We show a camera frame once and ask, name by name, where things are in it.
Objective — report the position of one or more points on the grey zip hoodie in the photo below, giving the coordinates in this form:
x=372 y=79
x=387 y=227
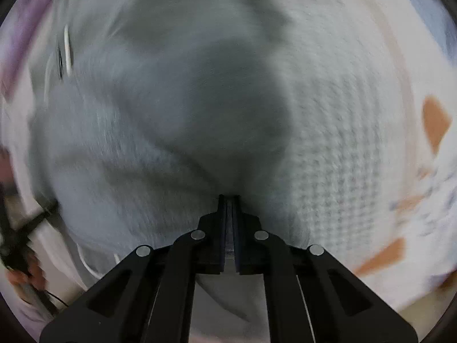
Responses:
x=148 y=110

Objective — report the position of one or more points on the purple floral quilt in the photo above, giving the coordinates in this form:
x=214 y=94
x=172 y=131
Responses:
x=18 y=30

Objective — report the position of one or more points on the person left hand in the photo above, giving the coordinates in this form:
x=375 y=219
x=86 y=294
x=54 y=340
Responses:
x=34 y=277

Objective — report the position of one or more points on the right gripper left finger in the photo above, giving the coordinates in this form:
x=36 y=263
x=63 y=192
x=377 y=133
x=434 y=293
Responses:
x=149 y=296

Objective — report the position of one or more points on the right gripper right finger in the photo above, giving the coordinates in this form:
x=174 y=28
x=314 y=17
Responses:
x=310 y=296

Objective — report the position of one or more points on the floral white bed sheet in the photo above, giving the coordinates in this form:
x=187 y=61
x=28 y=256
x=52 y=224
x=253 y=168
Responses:
x=374 y=155

